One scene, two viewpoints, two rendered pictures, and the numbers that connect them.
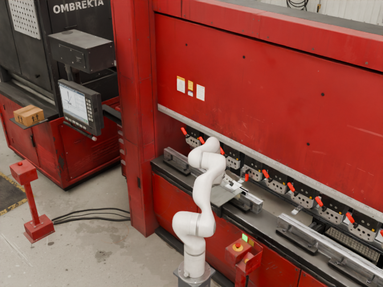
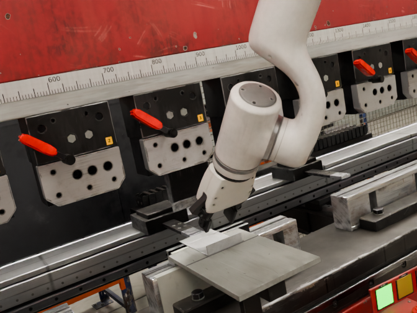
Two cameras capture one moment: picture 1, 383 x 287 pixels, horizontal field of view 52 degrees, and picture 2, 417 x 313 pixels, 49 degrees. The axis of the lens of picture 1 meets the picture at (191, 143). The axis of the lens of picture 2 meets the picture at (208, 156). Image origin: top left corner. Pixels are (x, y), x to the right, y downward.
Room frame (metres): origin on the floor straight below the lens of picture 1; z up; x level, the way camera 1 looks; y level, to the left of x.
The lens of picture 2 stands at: (2.13, 0.59, 1.36)
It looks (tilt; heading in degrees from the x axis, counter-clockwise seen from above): 10 degrees down; 285
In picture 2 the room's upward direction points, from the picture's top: 11 degrees counter-clockwise
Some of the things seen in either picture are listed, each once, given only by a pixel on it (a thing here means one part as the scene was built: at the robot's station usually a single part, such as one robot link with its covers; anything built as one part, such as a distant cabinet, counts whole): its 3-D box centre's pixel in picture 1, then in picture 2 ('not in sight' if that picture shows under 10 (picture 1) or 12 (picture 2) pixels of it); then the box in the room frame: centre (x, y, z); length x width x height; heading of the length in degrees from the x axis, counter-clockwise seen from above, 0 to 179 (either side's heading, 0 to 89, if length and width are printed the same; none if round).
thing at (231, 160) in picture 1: (234, 155); (167, 128); (2.45, -0.32, 1.26); 0.15 x 0.09 x 0.17; 44
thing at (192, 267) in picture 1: (194, 259); not in sight; (1.59, -0.03, 1.09); 0.19 x 0.19 x 0.18
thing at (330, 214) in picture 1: (334, 206); (410, 67); (1.88, -0.88, 1.26); 0.15 x 0.09 x 0.17; 44
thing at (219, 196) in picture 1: (221, 193); (238, 258); (2.33, -0.23, 1.00); 0.26 x 0.18 x 0.01; 134
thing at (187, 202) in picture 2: (236, 170); (189, 184); (2.44, -0.34, 1.13); 0.10 x 0.02 x 0.10; 44
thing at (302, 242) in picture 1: (296, 240); (403, 207); (1.96, -0.72, 0.89); 0.30 x 0.05 x 0.03; 44
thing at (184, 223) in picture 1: (189, 231); not in sight; (1.60, 0.01, 1.30); 0.19 x 0.12 x 0.24; 78
